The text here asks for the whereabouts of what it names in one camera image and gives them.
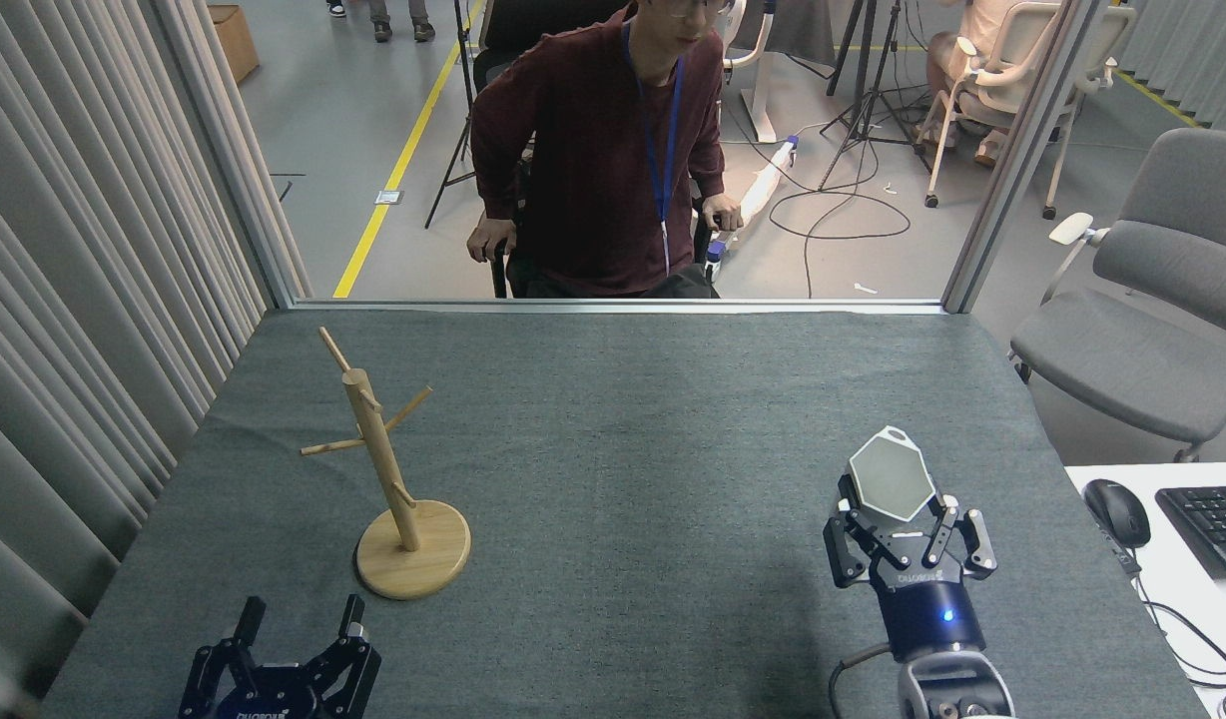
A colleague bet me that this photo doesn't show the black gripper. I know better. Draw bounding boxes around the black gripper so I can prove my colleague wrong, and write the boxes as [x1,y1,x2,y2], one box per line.
[179,595,382,719]
[824,475,998,662]

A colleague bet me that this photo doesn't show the white hexagonal cup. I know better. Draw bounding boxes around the white hexagonal cup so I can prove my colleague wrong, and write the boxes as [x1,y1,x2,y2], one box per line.
[848,426,938,523]

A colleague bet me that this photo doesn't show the wooden cup rack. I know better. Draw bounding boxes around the wooden cup rack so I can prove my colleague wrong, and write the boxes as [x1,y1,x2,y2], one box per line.
[301,327,472,601]

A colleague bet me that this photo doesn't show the person's right hand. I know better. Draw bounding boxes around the person's right hand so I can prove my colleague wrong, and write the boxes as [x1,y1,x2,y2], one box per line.
[466,218,519,264]

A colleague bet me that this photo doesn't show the black computer mouse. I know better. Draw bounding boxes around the black computer mouse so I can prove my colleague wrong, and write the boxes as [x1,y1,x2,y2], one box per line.
[1084,479,1152,548]

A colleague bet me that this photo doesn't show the grey felt table mat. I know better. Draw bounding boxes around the grey felt table mat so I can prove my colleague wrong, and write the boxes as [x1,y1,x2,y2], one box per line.
[39,310,1208,719]

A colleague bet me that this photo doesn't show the grey office chair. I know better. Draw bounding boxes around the grey office chair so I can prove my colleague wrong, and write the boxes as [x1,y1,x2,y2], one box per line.
[1007,128,1226,465]

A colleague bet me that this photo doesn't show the white desk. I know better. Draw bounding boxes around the white desk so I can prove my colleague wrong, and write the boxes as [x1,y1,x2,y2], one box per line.
[1065,461,1226,719]

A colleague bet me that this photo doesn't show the black keyboard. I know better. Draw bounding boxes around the black keyboard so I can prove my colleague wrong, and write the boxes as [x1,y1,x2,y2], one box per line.
[1156,486,1226,580]

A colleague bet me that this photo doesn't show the black tripod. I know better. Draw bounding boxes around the black tripod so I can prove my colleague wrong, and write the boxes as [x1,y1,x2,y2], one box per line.
[821,0,933,191]
[425,0,479,229]

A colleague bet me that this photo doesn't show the large grey curtain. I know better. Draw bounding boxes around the large grey curtain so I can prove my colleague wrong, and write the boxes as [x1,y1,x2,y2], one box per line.
[0,0,309,719]

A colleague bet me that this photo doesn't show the white stand on wheels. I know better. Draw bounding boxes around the white stand on wheels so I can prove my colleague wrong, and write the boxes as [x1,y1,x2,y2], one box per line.
[723,0,804,144]

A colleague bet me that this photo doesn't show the seated person in background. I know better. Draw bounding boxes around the seated person in background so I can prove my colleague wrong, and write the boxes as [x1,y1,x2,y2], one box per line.
[925,0,1033,166]

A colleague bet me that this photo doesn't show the white office chair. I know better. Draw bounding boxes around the white office chair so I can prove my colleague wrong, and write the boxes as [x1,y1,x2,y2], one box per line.
[913,0,1138,221]

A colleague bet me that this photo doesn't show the small grey curtain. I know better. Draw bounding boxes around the small grey curtain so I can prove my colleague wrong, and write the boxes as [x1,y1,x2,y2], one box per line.
[1117,0,1226,134]

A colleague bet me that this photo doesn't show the cardboard box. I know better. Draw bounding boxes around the cardboard box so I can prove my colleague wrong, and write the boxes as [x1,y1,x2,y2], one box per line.
[209,5,262,84]

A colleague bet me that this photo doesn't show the black mesh office chair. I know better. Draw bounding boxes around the black mesh office chair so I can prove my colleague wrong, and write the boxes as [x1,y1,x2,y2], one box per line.
[473,0,719,299]

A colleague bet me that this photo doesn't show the standing person's legs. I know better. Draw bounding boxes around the standing person's legs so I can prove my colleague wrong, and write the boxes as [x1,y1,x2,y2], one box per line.
[325,0,436,44]

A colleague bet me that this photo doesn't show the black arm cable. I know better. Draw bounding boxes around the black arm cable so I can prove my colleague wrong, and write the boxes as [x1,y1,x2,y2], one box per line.
[828,644,899,719]

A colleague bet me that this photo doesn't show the black desk cable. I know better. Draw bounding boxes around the black desk cable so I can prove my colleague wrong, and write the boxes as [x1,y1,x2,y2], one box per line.
[1102,529,1226,690]

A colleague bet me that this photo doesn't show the black floor cable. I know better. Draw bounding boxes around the black floor cable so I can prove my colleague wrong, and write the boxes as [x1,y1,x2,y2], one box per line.
[768,150,914,299]

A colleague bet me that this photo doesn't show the silver post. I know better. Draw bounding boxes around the silver post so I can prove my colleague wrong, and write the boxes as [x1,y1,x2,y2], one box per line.
[942,0,1108,314]

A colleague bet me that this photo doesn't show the silver table rail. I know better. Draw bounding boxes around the silver table rail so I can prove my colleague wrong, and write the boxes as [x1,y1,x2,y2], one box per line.
[294,298,943,316]

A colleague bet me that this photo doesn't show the blue lanyard with badge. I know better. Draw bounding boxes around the blue lanyard with badge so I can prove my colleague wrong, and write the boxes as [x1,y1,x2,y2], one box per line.
[623,20,686,276]

